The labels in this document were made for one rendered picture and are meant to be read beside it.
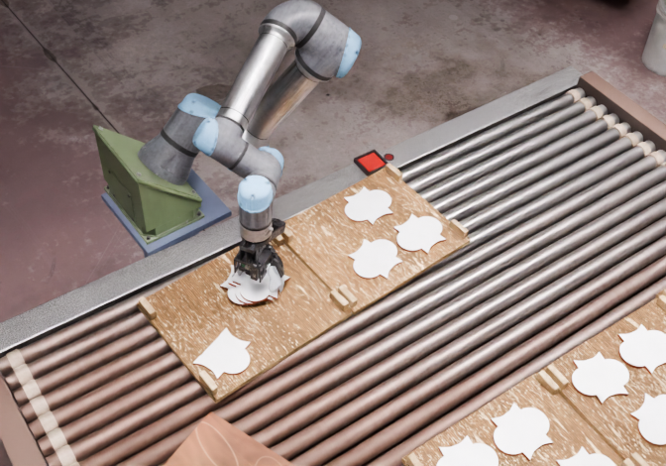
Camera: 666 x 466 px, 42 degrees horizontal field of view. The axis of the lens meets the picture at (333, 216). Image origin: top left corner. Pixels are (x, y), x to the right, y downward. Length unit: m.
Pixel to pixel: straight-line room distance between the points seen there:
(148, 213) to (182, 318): 0.33
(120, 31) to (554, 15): 2.32
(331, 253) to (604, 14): 3.14
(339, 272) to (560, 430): 0.67
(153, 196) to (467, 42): 2.70
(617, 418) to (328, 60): 1.09
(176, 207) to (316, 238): 0.39
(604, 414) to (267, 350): 0.80
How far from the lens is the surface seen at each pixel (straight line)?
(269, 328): 2.16
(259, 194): 1.92
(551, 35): 4.87
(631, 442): 2.14
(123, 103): 4.25
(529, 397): 2.13
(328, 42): 2.16
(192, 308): 2.20
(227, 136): 1.98
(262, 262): 2.07
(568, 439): 2.10
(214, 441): 1.88
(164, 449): 2.03
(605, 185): 2.67
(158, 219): 2.40
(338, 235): 2.35
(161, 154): 2.37
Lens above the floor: 2.69
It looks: 47 degrees down
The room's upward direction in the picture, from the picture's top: 4 degrees clockwise
